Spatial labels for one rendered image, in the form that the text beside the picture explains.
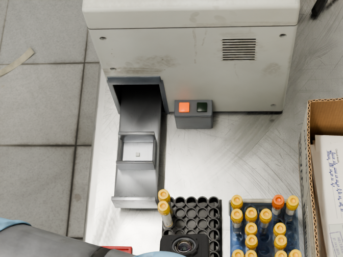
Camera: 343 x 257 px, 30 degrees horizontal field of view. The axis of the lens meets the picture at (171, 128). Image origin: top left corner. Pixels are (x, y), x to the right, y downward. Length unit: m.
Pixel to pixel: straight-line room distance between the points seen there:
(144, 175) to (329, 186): 0.28
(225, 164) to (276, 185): 0.09
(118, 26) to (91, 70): 1.32
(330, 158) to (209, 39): 0.26
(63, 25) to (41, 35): 0.08
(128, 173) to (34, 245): 0.60
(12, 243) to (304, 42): 0.82
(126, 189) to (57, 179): 1.05
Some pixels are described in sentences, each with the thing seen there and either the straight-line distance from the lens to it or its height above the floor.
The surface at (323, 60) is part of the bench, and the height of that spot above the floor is 0.87.
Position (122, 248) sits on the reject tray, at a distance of 0.99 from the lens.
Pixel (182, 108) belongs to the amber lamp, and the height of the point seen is 0.93.
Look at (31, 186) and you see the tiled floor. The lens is 2.03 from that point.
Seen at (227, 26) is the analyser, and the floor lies 1.13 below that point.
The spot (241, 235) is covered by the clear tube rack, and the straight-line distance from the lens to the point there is 0.95.
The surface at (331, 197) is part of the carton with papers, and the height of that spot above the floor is 0.94.
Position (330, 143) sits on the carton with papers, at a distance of 0.98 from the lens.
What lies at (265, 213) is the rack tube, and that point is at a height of 0.99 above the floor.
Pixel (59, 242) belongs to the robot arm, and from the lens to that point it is 0.40.
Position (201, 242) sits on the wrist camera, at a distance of 0.59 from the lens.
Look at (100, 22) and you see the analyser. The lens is 0.84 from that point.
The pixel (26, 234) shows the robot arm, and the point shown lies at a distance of 0.41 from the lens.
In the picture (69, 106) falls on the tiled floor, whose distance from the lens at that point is 2.11.
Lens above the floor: 1.83
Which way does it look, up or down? 65 degrees down
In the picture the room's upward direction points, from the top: 11 degrees counter-clockwise
